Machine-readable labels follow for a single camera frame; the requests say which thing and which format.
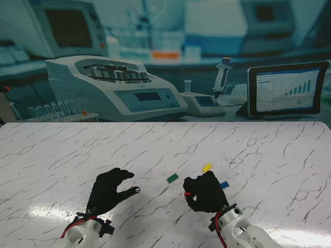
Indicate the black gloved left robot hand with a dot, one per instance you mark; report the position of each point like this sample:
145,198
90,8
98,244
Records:
103,191

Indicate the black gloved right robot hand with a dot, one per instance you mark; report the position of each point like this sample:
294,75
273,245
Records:
207,193

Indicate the red domino block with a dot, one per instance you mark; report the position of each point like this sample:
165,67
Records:
187,193

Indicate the blue domino block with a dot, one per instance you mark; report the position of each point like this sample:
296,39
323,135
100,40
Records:
225,185

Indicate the green domino block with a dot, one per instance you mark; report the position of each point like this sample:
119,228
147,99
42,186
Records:
172,178

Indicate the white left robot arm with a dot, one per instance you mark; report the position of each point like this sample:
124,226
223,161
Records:
85,231

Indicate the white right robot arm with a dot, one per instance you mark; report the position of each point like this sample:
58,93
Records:
248,232

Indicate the yellow domino block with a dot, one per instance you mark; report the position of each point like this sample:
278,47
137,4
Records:
207,168

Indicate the printed laboratory backdrop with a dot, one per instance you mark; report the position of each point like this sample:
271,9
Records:
165,51

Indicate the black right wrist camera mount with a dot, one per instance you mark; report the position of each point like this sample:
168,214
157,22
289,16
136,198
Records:
212,226

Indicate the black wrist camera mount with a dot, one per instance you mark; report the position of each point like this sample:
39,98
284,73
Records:
212,226
106,228

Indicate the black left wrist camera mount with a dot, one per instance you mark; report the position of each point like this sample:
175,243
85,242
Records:
106,228

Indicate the grey post with orange cap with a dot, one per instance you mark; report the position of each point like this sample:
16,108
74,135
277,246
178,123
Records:
3,106

